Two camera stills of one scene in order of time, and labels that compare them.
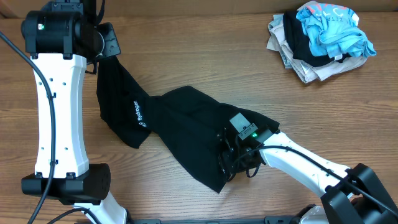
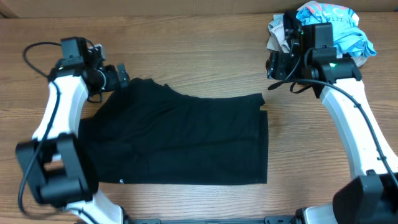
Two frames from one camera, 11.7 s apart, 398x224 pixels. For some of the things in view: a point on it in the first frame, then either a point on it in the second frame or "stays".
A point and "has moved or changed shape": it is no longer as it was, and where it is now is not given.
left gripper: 111,40 to 122,74
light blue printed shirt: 332,29 stays
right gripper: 227,160 to 277,68
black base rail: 268,219 stays
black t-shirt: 190,127 has moved or changed shape
